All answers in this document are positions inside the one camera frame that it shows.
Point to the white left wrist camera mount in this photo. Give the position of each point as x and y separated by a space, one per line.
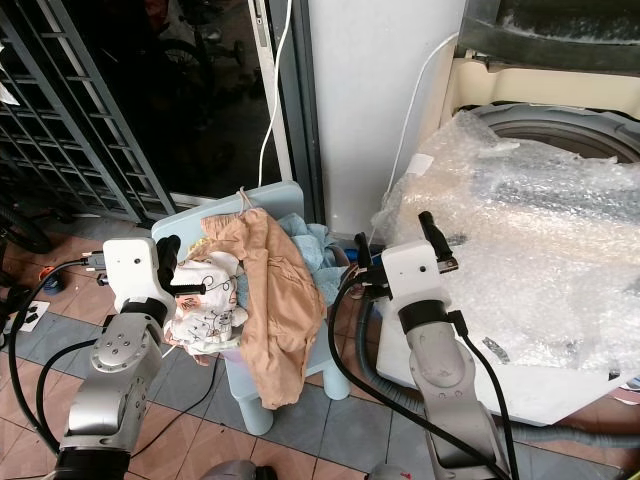
135 272

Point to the blue cloth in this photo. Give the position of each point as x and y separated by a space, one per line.
327 250

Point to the black rubber tyre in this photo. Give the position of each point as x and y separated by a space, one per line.
15 228

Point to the grey metal grille gate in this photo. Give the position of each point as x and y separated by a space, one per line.
105 120

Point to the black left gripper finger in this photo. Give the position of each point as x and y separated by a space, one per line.
194 290
170 251

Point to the grey washer tub rim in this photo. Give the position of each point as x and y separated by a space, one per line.
560 115

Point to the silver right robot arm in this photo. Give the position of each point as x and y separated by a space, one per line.
440 380

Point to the clear bubble wrap sheet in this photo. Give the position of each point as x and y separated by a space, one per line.
540 220

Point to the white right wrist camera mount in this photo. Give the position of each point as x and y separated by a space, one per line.
412 272

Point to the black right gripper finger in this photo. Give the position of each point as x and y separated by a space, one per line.
362 252
432 231

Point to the orange and blue shoe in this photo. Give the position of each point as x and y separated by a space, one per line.
50 278

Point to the white cartoon print garment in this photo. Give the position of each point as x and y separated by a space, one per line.
210 320

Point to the grey left robot knee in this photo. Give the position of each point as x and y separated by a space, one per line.
238 472

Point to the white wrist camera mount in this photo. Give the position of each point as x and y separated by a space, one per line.
135 272
412 272

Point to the dark sliding glass door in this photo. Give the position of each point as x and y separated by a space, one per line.
220 100

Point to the light blue plastic chair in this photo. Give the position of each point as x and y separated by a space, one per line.
250 400

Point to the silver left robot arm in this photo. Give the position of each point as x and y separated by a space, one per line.
105 400

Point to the beige garment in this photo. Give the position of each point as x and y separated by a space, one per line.
275 300

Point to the white washing machine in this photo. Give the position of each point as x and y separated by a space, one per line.
470 85

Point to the white hanging cloth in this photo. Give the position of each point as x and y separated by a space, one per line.
6 96

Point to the dark washing machine lid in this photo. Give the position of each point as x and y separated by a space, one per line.
550 30

